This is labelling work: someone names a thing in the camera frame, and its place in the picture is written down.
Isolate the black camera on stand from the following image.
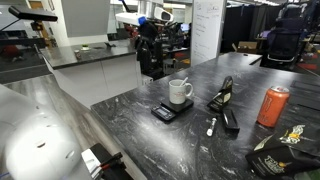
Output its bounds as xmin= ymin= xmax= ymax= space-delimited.
xmin=0 ymin=5 xmax=59 ymax=33

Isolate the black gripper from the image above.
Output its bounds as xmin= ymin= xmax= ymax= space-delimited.
xmin=89 ymin=143 xmax=135 ymax=180

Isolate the white and black background robot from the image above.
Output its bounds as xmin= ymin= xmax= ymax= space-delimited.
xmin=114 ymin=0 xmax=176 ymax=81

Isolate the black whiteboard eraser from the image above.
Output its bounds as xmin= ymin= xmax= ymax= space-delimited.
xmin=221 ymin=108 xmax=241 ymax=132

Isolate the white whiteboard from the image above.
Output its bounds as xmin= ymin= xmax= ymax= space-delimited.
xmin=190 ymin=0 xmax=228 ymax=67

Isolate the white counter island dark top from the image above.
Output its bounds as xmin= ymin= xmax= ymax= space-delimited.
xmin=39 ymin=39 xmax=144 ymax=108

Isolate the black snack bag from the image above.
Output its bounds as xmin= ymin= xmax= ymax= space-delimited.
xmin=244 ymin=124 xmax=320 ymax=178

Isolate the black stapler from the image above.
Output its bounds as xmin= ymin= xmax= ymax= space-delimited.
xmin=206 ymin=75 xmax=234 ymax=113

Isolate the white ceramic mug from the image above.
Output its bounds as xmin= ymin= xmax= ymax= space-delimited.
xmin=168 ymin=79 xmax=195 ymax=105

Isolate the black digital scale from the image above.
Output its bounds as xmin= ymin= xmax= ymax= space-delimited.
xmin=150 ymin=97 xmax=195 ymax=122

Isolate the cardboard box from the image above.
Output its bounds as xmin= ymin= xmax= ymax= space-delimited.
xmin=231 ymin=40 xmax=259 ymax=55

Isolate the orange drink can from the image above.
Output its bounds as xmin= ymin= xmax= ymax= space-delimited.
xmin=256 ymin=85 xmax=291 ymax=129

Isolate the black office chair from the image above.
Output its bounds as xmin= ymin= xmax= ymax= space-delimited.
xmin=265 ymin=17 xmax=304 ymax=70

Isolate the white dry erase marker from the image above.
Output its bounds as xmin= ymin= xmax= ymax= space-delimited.
xmin=206 ymin=116 xmax=218 ymax=137

